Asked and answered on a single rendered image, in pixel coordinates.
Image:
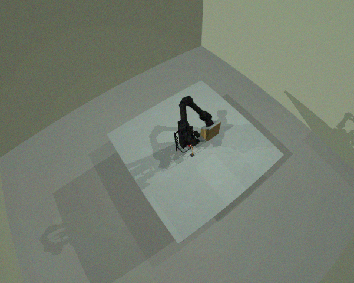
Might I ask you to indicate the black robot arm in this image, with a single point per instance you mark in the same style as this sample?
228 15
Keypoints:
184 124

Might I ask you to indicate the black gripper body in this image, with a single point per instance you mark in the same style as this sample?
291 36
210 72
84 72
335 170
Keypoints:
196 133

